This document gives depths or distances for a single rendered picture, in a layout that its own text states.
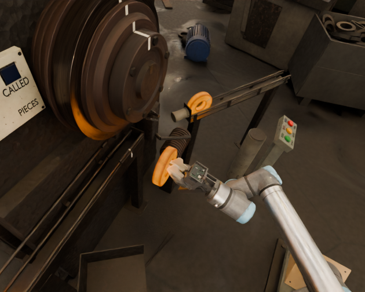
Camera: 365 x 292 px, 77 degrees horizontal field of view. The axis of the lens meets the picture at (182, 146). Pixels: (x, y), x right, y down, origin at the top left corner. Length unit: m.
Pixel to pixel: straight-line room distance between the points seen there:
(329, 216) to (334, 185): 0.33
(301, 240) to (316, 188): 1.40
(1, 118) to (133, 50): 0.36
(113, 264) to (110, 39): 0.75
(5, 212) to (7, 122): 0.27
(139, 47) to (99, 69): 0.12
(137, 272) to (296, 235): 0.57
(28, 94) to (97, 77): 0.19
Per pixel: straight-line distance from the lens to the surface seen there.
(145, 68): 0.71
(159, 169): 0.81
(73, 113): 0.65
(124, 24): 0.68
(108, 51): 0.63
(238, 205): 0.87
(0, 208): 0.85
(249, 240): 1.76
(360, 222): 2.32
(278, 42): 3.37
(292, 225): 0.90
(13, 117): 0.73
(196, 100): 1.28
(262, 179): 0.97
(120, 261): 0.97
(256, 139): 1.54
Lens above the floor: 1.55
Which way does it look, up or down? 50 degrees down
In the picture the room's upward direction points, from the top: 12 degrees clockwise
